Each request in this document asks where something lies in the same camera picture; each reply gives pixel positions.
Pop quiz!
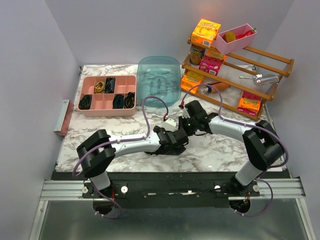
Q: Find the dark blue rolled tie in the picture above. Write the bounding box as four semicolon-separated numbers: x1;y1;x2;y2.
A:
104;77;116;94

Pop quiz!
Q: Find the red toy pepper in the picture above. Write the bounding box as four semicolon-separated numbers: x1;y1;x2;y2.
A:
236;28;256;40

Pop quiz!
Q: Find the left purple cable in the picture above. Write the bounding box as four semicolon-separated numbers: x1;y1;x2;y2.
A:
72;96;170;220

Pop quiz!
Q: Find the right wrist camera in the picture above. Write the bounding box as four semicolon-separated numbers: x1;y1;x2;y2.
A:
182;106;191;119

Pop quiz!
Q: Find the yellow label can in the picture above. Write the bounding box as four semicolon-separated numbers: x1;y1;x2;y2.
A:
189;44;206;66

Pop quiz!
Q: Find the orange pink box lower right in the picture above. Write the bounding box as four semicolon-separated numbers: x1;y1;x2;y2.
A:
237;91;262;116

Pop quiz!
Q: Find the orange box lower left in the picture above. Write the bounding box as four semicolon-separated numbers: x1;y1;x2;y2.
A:
180;70;205;91

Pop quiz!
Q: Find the black yellow rolled tie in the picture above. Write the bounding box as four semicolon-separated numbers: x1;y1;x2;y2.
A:
124;92;135;109

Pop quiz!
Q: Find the orange pump bottle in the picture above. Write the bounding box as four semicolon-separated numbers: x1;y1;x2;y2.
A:
202;82;230;94

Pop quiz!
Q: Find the purple cable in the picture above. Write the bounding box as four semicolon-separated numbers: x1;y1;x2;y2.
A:
72;96;170;220
179;84;290;218

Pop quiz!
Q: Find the pink rectangular bin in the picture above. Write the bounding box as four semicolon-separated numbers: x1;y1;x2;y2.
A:
214;23;257;55

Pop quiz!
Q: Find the wooden tiered shelf rack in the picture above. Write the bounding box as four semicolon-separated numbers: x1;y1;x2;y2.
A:
181;46;295;121

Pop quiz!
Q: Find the pink box middle shelf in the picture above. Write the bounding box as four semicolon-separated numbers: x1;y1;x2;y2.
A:
199;50;227;76

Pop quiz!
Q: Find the teal black rolled tie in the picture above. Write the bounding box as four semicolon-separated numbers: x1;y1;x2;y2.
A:
112;94;125;109

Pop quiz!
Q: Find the aluminium rail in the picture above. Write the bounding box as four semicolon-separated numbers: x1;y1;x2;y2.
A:
40;178;306;201

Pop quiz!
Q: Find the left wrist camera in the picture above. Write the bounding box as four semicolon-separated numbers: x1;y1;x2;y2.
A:
161;118;177;131

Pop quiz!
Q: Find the metal scoop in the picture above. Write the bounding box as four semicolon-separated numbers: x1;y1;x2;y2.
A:
239;74;280;86

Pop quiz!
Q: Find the blue transparent plastic tub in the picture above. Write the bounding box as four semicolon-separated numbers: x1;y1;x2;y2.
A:
136;56;181;107

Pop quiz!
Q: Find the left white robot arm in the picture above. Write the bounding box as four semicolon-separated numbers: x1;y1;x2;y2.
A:
76;126;189;198

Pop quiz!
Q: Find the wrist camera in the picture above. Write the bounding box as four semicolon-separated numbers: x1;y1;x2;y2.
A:
182;106;191;119
161;118;177;131

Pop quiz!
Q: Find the dark green rolled tie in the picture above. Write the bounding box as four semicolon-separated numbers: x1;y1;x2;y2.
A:
78;94;92;110

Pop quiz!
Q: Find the pink compartment organizer tray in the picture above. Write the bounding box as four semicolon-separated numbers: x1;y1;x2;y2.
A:
77;75;137;117

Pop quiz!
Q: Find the pink white box at wall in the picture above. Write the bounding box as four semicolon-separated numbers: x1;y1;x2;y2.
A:
54;99;74;136

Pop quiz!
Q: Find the orange box top shelf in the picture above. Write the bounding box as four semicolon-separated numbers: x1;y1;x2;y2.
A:
190;19;221;47

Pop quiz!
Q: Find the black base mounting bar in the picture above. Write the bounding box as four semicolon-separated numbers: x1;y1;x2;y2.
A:
82;171;261;210

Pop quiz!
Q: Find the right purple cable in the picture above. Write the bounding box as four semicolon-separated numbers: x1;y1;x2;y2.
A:
179;84;290;218

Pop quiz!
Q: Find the brown round toy fruit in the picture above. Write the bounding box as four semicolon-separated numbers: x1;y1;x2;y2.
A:
223;31;237;43

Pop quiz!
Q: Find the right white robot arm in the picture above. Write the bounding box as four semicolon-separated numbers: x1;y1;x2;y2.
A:
178;100;286;196

